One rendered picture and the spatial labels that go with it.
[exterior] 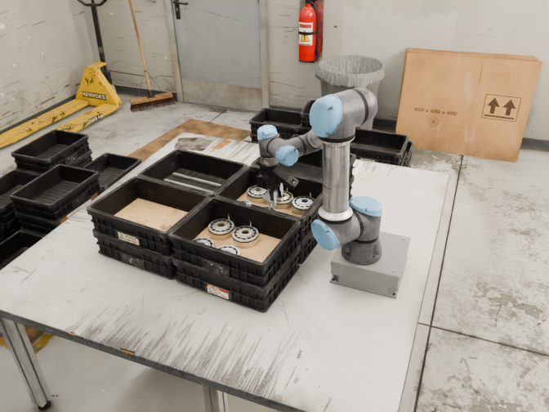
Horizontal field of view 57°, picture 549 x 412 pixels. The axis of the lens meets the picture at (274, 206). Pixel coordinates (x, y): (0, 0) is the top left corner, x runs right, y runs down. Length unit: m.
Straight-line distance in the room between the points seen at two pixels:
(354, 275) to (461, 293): 1.30
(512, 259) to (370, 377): 1.98
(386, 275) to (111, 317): 0.99
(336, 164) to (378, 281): 0.51
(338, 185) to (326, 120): 0.24
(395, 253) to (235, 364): 0.72
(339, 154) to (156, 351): 0.87
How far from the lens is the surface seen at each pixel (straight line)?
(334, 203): 1.66
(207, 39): 5.32
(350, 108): 1.54
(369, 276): 1.89
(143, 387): 2.60
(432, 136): 4.63
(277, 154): 1.87
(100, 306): 1.98
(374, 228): 1.82
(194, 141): 3.06
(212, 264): 1.81
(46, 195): 3.21
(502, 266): 3.39
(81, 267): 2.18
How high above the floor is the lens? 1.98
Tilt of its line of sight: 32 degrees down
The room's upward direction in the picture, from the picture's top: 1 degrees counter-clockwise
